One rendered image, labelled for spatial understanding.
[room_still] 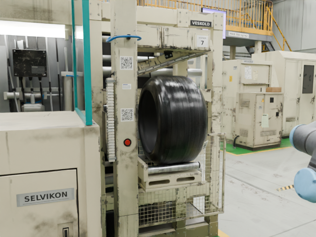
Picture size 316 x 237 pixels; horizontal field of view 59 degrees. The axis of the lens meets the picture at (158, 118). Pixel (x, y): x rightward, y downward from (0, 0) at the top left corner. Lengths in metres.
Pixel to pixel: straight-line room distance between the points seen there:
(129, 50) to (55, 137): 0.90
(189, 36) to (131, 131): 0.82
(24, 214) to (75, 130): 0.27
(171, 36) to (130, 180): 1.00
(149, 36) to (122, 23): 0.36
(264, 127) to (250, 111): 0.51
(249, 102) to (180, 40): 4.39
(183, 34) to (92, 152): 1.35
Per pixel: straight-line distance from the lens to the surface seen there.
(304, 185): 0.91
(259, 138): 6.37
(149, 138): 1.96
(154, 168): 1.62
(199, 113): 1.54
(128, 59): 1.59
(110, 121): 1.58
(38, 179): 0.84
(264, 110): 6.37
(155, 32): 1.94
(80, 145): 0.83
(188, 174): 1.68
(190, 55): 2.16
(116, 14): 1.61
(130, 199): 1.72
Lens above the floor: 1.38
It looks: 7 degrees down
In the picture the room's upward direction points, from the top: straight up
